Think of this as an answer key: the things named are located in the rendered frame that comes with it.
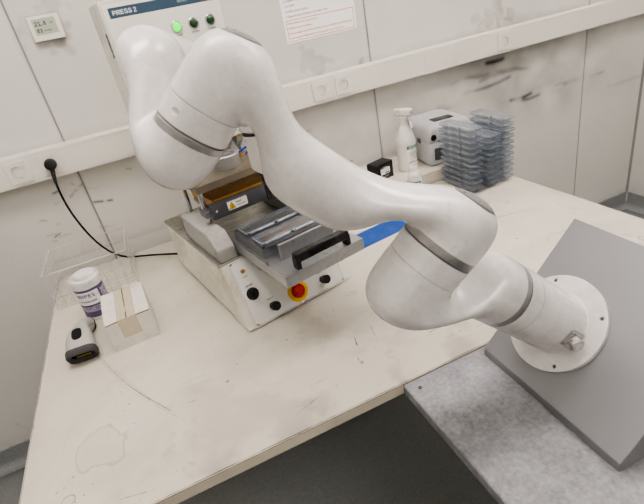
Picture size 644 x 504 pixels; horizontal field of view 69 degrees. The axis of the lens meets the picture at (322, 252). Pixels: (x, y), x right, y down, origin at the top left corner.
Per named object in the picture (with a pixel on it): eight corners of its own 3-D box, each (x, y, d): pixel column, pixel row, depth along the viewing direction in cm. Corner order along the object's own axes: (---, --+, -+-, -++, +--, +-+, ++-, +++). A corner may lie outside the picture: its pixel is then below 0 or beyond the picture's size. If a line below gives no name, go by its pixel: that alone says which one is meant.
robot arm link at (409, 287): (547, 286, 74) (449, 228, 62) (471, 368, 80) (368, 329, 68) (502, 247, 84) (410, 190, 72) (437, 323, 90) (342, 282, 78)
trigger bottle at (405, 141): (394, 171, 196) (387, 111, 184) (405, 164, 201) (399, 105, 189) (412, 173, 190) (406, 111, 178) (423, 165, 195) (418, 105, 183)
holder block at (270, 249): (235, 239, 124) (232, 230, 123) (298, 211, 133) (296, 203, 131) (264, 259, 111) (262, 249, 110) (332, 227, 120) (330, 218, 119)
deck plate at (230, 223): (164, 222, 157) (163, 220, 157) (254, 186, 172) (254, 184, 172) (218, 268, 122) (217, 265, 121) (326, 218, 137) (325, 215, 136)
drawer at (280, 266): (233, 251, 127) (225, 225, 123) (300, 220, 136) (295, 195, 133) (288, 291, 104) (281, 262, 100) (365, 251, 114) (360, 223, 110)
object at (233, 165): (176, 199, 146) (162, 159, 139) (262, 166, 159) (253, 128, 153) (205, 219, 127) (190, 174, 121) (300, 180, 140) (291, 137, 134)
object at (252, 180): (194, 200, 142) (184, 170, 137) (257, 176, 151) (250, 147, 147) (216, 214, 129) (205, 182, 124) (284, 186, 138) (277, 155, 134)
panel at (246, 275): (256, 328, 125) (226, 264, 123) (345, 279, 137) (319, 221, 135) (258, 329, 123) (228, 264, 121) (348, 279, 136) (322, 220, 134)
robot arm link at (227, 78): (431, 282, 80) (494, 205, 75) (451, 318, 69) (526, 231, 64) (164, 115, 69) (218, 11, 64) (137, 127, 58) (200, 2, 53)
